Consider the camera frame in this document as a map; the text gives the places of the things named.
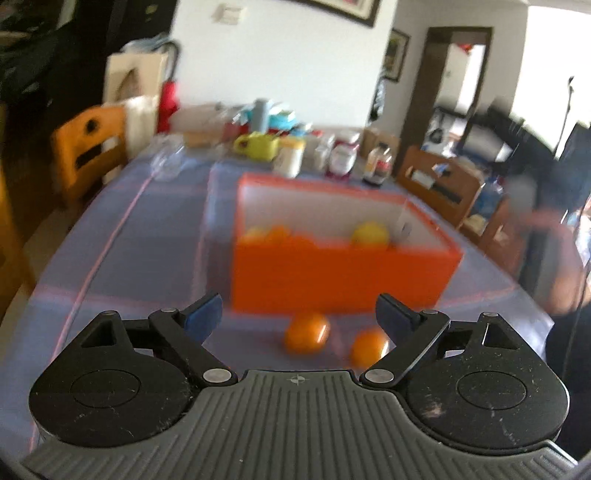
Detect large yellow pear front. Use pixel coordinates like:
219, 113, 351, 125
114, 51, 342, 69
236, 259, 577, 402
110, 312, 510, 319
351, 221, 391, 246

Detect wooden chair far right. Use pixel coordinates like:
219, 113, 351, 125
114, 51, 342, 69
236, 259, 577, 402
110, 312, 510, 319
396, 146, 482, 230

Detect wooden chair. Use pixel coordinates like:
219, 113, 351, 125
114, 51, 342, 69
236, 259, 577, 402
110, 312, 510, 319
396, 146, 482, 230
0, 171, 37, 320
52, 106, 129, 207

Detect small mandarin back right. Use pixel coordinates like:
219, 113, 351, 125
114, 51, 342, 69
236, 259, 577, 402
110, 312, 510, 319
349, 328, 391, 370

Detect small mandarin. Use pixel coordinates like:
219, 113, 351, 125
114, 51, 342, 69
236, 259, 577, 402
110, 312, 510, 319
349, 328, 391, 370
283, 313, 331, 355

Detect blue plaid tablecloth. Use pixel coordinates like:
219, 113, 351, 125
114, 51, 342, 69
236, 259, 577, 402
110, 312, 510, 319
1, 149, 553, 460

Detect cardboard box on floor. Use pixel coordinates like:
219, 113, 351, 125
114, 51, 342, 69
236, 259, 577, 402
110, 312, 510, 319
360, 127, 401, 159

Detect wooden chair near left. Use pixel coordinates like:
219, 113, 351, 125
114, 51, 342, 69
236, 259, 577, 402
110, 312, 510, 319
0, 171, 37, 320

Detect small mandarin middle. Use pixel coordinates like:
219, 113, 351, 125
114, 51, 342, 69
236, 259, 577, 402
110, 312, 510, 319
283, 313, 331, 355

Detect small framed picture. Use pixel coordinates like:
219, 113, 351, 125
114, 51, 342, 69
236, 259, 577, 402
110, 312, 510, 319
383, 29, 411, 83

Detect orange cardboard box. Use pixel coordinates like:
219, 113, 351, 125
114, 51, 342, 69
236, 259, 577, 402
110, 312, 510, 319
230, 174, 464, 315

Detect yellow pear near box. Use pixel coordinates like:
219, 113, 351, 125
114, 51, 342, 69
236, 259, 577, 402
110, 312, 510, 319
239, 227, 269, 244

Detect large orange front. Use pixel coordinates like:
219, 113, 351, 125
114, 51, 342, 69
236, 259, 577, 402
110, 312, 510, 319
263, 225, 317, 247

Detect glass jar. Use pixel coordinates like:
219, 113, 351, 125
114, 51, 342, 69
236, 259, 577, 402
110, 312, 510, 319
150, 134, 185, 181

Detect cream lidded jar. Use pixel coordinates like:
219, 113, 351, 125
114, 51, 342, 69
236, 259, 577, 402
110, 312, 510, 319
273, 136, 305, 179

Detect wooden chair far left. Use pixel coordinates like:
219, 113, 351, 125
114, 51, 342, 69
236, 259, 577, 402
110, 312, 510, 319
52, 106, 129, 207

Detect teal plastic container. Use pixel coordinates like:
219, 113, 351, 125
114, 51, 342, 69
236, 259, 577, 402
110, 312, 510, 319
269, 111, 300, 131

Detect yellow mug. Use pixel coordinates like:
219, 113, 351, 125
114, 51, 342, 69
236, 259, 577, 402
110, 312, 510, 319
233, 132, 280, 162

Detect grey blue cup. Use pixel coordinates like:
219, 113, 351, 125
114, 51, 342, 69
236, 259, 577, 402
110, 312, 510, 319
249, 99, 270, 134

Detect red folded umbrella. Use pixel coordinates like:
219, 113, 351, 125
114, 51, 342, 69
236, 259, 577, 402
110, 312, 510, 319
156, 40, 180, 133

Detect white paper bag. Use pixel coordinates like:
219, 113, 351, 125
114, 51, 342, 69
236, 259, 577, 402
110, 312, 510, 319
102, 52, 168, 109

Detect framed picture on wall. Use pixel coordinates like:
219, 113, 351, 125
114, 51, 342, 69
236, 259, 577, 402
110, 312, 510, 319
295, 0, 381, 28

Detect wall switch plate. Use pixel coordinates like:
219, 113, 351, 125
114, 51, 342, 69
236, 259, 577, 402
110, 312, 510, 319
213, 3, 246, 26

